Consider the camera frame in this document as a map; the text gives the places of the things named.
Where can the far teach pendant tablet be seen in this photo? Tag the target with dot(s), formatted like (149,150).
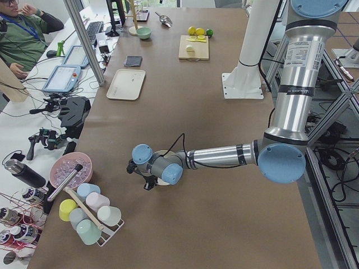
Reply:
(76,56)

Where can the pink bowl with ice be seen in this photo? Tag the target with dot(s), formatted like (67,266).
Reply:
(66,164)

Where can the pale yellow bun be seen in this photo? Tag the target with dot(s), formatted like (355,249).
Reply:
(190,49)

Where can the black plastic housing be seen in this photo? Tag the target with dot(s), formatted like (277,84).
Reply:
(73,113)

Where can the lower whole lemon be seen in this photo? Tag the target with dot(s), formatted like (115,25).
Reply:
(191,30)

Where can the upper whole lemon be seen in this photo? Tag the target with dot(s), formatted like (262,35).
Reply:
(200,31)

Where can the black keyboard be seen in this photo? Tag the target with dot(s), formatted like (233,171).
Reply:
(92,29)

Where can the cream rabbit tray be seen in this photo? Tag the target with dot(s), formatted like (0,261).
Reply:
(126,84)

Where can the near teach pendant tablet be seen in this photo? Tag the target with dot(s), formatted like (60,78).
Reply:
(63,79)

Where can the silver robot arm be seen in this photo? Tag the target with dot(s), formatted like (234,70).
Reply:
(280,154)

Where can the whole lemon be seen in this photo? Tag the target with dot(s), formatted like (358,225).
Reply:
(191,30)
(200,31)

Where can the wooden mug tree stand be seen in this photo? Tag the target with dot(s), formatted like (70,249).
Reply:
(134,11)

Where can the grey folded cloth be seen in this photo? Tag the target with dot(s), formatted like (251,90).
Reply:
(133,61)

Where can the metal rod in bowl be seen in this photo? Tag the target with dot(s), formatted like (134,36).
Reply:
(65,182)

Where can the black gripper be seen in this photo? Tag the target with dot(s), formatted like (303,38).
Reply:
(148,184)

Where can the green clamp tool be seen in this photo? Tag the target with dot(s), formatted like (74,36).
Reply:
(60,49)

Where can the pink cup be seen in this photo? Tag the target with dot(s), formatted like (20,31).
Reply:
(96,200)

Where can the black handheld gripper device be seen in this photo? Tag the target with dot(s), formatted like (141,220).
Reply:
(48,138)

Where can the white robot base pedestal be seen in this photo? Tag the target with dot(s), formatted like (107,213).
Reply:
(244,82)

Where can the white label bottle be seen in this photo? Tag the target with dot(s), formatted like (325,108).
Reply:
(32,195)

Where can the yellow cup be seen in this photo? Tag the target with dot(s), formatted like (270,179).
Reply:
(65,208)

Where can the green lime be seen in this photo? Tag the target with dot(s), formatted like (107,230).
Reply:
(209,33)

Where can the blue cup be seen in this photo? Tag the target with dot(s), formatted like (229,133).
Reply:
(85,189)

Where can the yellow plastic knife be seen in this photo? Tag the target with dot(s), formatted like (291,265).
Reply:
(197,40)

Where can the black monitor stand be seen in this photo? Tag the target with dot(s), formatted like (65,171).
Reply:
(117,17)

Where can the wooden cutting board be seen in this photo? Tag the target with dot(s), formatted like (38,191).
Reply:
(201,49)

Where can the mint green bowl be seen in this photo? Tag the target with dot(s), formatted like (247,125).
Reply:
(144,33)

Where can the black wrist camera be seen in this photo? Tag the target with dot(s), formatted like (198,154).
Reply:
(131,167)

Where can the black thermos bottle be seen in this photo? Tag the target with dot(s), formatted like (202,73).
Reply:
(24,173)

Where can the computer mouse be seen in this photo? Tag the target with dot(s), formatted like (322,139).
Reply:
(51,53)

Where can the aluminium frame post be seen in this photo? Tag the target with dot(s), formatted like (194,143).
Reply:
(78,24)

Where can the white cup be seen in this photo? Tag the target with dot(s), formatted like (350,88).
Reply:
(109,215)

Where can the white wire cup rack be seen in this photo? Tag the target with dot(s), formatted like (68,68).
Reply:
(108,232)

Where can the teach pendant tablet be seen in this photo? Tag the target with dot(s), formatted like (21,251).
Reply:
(76,56)
(63,79)

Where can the mint green cup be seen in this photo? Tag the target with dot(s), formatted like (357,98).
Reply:
(88,232)

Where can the metal scoop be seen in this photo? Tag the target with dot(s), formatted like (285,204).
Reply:
(165,20)

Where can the grey cup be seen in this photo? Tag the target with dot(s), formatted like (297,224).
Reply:
(76,216)

